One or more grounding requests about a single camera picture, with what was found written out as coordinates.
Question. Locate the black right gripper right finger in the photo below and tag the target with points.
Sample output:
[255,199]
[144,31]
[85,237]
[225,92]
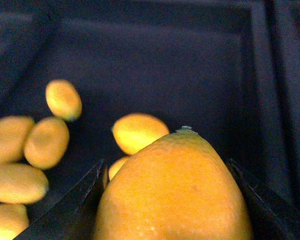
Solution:
[271,216]

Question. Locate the black lemon tray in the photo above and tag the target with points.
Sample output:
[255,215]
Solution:
[230,69]

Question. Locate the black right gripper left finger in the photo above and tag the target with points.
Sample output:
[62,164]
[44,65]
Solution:
[73,217]

